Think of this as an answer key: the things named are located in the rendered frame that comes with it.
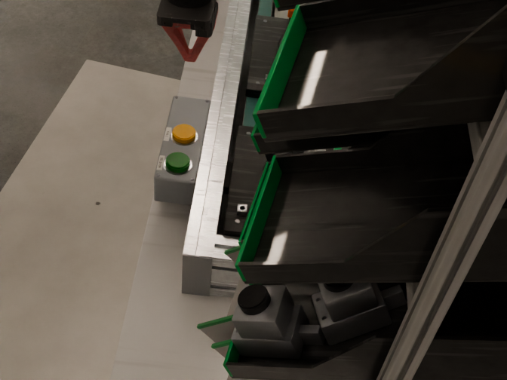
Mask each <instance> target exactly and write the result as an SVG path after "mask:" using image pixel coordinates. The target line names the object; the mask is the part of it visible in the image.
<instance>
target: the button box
mask: <svg viewBox="0 0 507 380"><path fill-rule="evenodd" d="M210 103H211V101H210V100H203V99H197V98H191V97H179V96H174V97H173V100H172V103H171V109H170V112H169V116H168V120H167V125H166V128H165V132H164V137H163V141H162V144H161V150H160V153H159V156H158V163H157V166H156V169H155V175H154V200H155V201H160V202H168V203H174V204H186V205H192V200H193V196H194V191H195V184H196V179H197V175H198V168H199V164H200V159H201V152H202V147H203V143H204V135H205V131H206V126H207V119H208V115H209V111H210ZM179 124H188V125H191V126H192V127H194V128H195V132H196V133H195V139H194V140H193V141H192V142H189V143H180V142H177V141H175V140H174V138H173V136H172V132H173V129H174V128H175V127H176V126H177V125H179ZM174 152H182V153H184V154H186V155H188V156H189V159H190V166H189V169H188V170H186V171H184V172H182V173H174V172H172V171H170V170H169V169H167V167H166V157H167V156H168V155H169V154H171V153H174Z"/></svg>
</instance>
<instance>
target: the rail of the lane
mask: <svg viewBox="0 0 507 380"><path fill-rule="evenodd" d="M252 5H253V0H230V1H229V9H228V13H227V18H226V25H225V29H224V33H223V41H222V45H221V50H220V58H219V62H218V66H217V73H216V78H215V82H214V90H213V94H212V98H211V103H210V111H209V115H208V119H207V126H206V131H205V135H204V143H203V147H202V152H201V159H200V164H199V168H198V175H197V179H196V184H195V191H194V196H193V200H192V208H191V212H190V217H189V224H188V228H187V232H186V240H185V244H184V249H183V267H182V293H185V294H192V295H198V296H210V281H211V272H212V261H213V254H214V245H215V240H216V234H219V230H220V221H221V216H222V210H223V200H224V195H225V194H226V195H227V194H228V193H229V184H230V179H231V173H232V162H231V161H229V159H230V154H231V148H232V139H233V133H234V128H235V118H236V113H237V108H238V98H239V92H240V87H241V77H242V72H243V66H244V57H245V51H246V46H247V36H248V31H249V25H250V16H251V10H252Z"/></svg>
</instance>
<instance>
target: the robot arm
mask: <svg viewBox="0 0 507 380"><path fill-rule="evenodd" d="M217 13H218V3H217V2H216V0H161V2H160V5H159V7H158V11H157V14H156V15H157V24H158V25H159V26H162V28H163V29H164V30H165V32H166V33H167V34H168V35H169V37H170V38H171V40H172V41H173V42H174V44H175V45H176V47H177V49H178V51H179V52H180V54H181V56H182V57H183V59H184V60H185V61H187V62H195V61H196V60H197V58H198V55H199V54H200V53H201V50H202V48H203V47H204V45H205V43H206V42H207V40H208V39H209V38H210V37H211V36H212V34H213V30H214V28H215V24H216V18H217ZM182 29H191V30H195V36H197V39H196V42H195V44H194V46H193V48H192V49H189V47H188V45H187V43H186V40H185V37H184V34H183V31H182Z"/></svg>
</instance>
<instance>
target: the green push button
mask: <svg viewBox="0 0 507 380"><path fill-rule="evenodd" d="M189 166H190V159H189V156H188V155H186V154H184V153H182V152H174V153H171V154H169V155H168V156H167V157H166V167H167V169H169V170H170V171H172V172H174V173H182V172H184V171H186V170H188V169H189Z"/></svg>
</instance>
